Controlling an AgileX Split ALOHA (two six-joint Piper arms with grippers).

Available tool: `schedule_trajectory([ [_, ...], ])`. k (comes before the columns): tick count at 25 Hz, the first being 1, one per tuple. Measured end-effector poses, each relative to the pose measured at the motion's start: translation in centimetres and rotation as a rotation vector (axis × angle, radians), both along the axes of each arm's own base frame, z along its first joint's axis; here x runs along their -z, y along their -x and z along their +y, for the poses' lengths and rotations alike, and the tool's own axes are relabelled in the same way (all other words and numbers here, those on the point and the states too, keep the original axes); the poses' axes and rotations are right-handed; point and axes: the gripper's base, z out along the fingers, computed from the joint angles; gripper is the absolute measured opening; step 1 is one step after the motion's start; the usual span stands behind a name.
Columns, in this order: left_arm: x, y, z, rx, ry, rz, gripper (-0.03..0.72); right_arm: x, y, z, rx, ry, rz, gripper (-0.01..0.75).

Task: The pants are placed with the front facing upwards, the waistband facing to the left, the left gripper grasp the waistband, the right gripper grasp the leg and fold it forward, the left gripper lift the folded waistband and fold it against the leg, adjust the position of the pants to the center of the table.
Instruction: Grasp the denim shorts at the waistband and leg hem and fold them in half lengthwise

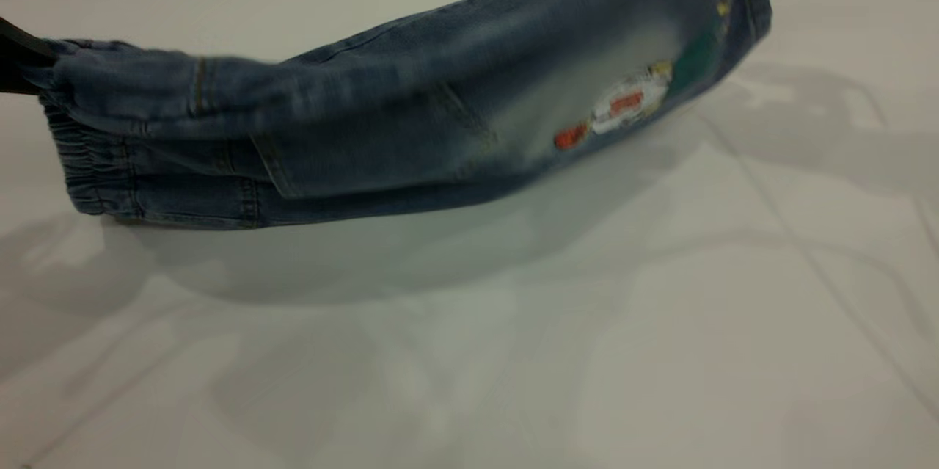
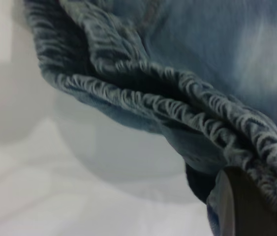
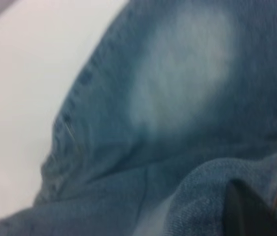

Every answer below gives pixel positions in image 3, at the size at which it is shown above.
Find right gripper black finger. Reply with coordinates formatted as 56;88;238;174
223;179;277;236

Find blue denim shorts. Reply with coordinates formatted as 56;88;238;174
0;0;277;236

